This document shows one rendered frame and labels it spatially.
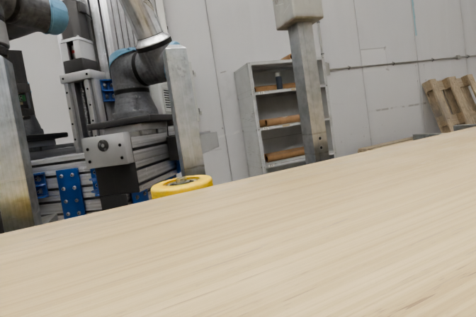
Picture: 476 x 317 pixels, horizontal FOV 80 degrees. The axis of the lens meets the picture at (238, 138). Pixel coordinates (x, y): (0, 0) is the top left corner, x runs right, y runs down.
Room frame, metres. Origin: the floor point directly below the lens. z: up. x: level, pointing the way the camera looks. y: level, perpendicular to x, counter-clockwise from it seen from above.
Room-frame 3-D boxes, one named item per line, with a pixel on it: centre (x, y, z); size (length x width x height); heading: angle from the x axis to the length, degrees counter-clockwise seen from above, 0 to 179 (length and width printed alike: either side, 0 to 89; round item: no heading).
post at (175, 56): (0.49, 0.09, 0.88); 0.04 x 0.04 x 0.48; 21
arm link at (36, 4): (0.57, 0.37, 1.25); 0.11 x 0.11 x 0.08; 71
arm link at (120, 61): (1.00, 0.33, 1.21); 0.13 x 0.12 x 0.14; 71
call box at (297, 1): (0.59, -0.16, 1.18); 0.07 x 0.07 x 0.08; 21
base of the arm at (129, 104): (1.00, 0.34, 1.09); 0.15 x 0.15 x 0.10
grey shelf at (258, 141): (3.17, -0.55, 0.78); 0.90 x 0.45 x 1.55; 108
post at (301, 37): (0.59, -0.16, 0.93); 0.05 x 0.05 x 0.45; 21
